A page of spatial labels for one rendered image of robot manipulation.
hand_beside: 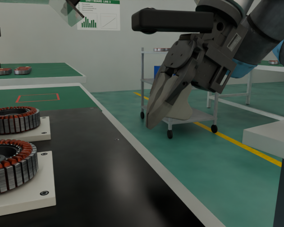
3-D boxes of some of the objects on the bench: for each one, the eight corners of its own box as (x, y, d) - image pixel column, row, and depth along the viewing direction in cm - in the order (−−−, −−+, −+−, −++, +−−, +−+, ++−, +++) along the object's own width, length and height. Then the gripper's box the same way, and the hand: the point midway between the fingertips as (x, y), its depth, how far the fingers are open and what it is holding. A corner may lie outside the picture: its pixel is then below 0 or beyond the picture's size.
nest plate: (52, 156, 45) (51, 150, 44) (56, 205, 31) (55, 196, 31) (-53, 170, 40) (-54, 163, 39) (-103, 235, 26) (-106, 224, 26)
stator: (39, 156, 42) (37, 133, 41) (38, 191, 32) (34, 162, 31) (-43, 166, 38) (-48, 142, 37) (-75, 210, 28) (-82, 178, 27)
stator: (43, 119, 64) (41, 103, 63) (38, 133, 53) (36, 115, 52) (-9, 122, 61) (-11, 106, 60) (-25, 138, 50) (-28, 119, 49)
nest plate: (49, 120, 67) (48, 115, 66) (51, 139, 53) (50, 133, 53) (-18, 126, 62) (-19, 121, 61) (-36, 149, 48) (-37, 143, 48)
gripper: (262, 27, 39) (193, 153, 40) (223, 30, 47) (167, 134, 48) (222, -8, 35) (147, 131, 36) (188, 2, 43) (128, 115, 44)
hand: (148, 119), depth 41 cm, fingers closed
